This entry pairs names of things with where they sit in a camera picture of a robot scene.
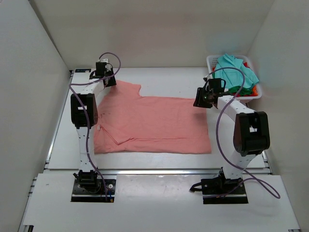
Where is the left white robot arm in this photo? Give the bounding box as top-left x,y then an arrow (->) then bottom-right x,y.
69,59 -> 116,173

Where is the salmon pink t shirt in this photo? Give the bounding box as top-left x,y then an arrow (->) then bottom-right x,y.
94,81 -> 211,154

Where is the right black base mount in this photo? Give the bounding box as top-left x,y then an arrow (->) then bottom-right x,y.
189,169 -> 249,204

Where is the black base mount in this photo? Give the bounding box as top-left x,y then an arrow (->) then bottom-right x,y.
71,170 -> 116,203
189,169 -> 249,204

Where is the aluminium rail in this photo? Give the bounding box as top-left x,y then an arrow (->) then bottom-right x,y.
43,168 -> 271,175

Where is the white plastic basket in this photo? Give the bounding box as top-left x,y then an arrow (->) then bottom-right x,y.
207,55 -> 262,103

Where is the green t shirt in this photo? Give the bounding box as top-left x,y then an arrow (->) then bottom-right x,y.
228,86 -> 253,97

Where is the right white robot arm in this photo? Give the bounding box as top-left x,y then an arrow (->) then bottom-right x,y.
194,77 -> 270,198

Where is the small dark label sticker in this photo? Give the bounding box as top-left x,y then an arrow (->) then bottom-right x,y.
74,69 -> 91,73

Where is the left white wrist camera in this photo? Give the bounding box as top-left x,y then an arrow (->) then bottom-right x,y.
98,58 -> 111,65

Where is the teal t shirt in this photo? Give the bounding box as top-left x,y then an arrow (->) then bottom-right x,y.
213,54 -> 259,89

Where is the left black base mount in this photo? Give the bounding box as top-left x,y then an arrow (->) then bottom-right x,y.
71,170 -> 116,203

